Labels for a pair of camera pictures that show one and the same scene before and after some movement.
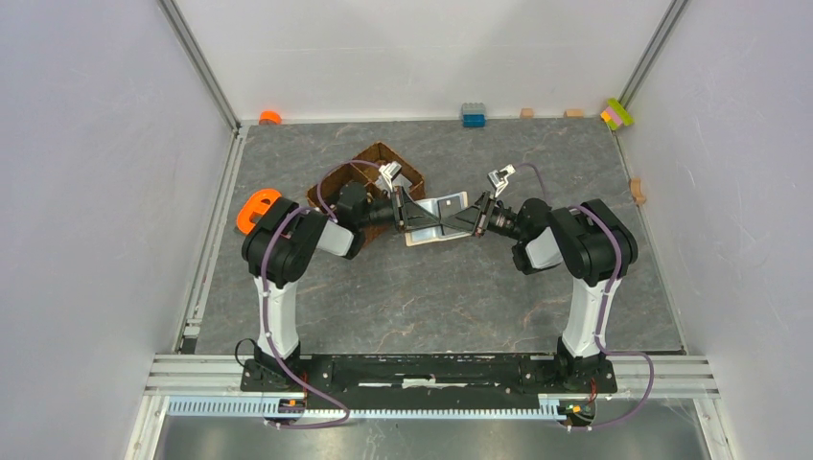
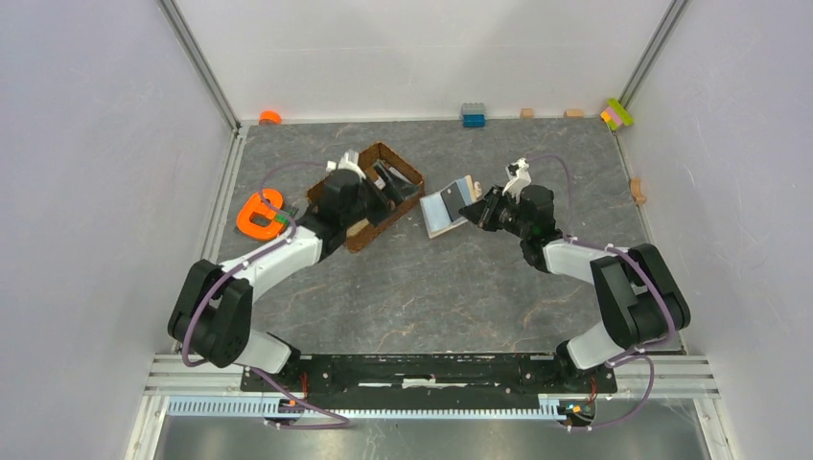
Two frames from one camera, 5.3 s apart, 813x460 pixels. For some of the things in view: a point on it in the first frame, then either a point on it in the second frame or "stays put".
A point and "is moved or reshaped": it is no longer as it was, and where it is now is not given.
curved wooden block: [637, 191] stays put
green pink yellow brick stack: [615, 115] stays put
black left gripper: [410, 215] to [383, 204]
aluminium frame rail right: [650, 53] stays put
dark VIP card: [448, 207] is moved or reshaped
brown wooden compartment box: [362, 169] stays put
